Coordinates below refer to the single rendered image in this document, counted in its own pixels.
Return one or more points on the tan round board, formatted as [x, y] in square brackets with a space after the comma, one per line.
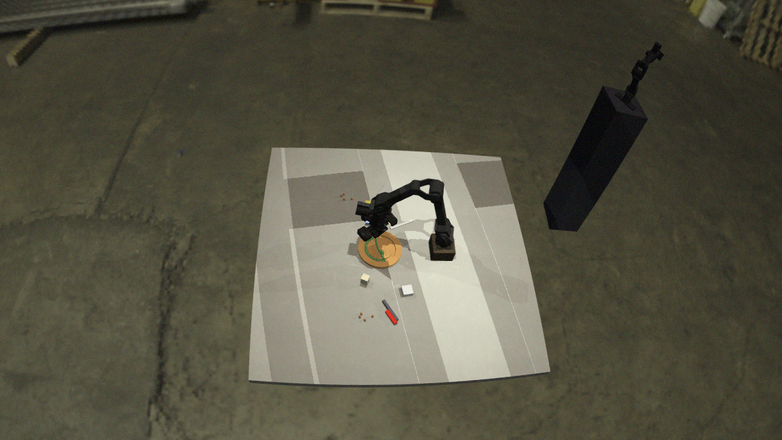
[388, 243]

